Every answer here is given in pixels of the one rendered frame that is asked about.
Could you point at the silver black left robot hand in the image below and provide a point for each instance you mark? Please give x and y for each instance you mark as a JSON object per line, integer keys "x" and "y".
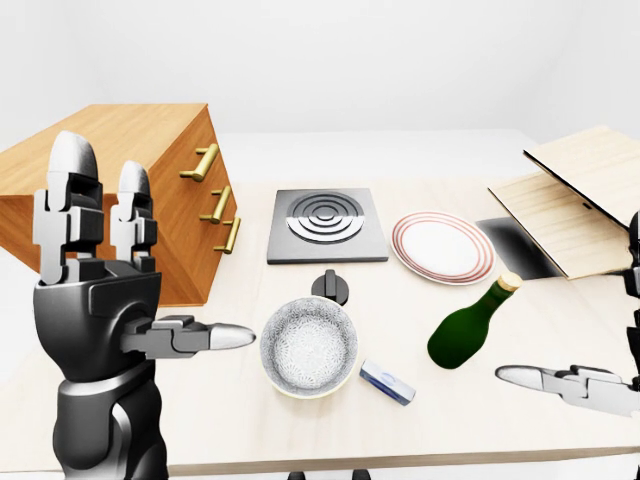
{"x": 75, "y": 310}

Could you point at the flat dark stove plate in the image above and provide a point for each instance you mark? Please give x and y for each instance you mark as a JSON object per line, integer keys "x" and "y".
{"x": 327, "y": 235}

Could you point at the pale wooden board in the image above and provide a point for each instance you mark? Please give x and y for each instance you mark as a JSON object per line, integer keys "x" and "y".
{"x": 560, "y": 225}

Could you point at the pale wooden panel dark edge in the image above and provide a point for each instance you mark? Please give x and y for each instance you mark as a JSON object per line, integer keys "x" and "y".
{"x": 600, "y": 160}

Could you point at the patterned grey bowl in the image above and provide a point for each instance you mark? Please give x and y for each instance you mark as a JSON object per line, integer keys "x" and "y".
{"x": 309, "y": 347}

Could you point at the white plate with red rings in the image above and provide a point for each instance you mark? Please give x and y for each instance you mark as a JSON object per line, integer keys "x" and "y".
{"x": 440, "y": 247}

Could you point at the round black knob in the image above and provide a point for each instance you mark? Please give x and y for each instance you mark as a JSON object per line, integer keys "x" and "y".
{"x": 330, "y": 285}

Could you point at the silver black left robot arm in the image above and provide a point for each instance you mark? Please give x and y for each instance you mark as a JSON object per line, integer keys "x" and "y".
{"x": 90, "y": 430}

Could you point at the wooden cabinet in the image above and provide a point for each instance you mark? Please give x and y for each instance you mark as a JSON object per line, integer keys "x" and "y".
{"x": 125, "y": 135}

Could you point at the small blue white box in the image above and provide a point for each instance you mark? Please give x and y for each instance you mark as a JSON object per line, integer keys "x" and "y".
{"x": 387, "y": 382}

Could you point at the small dark shape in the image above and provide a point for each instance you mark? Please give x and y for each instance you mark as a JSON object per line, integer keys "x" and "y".
{"x": 296, "y": 476}
{"x": 360, "y": 475}

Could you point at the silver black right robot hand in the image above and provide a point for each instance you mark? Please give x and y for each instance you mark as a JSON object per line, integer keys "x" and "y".
{"x": 590, "y": 387}

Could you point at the green wine bottle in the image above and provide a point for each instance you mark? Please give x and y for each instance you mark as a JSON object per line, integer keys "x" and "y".
{"x": 460, "y": 330}

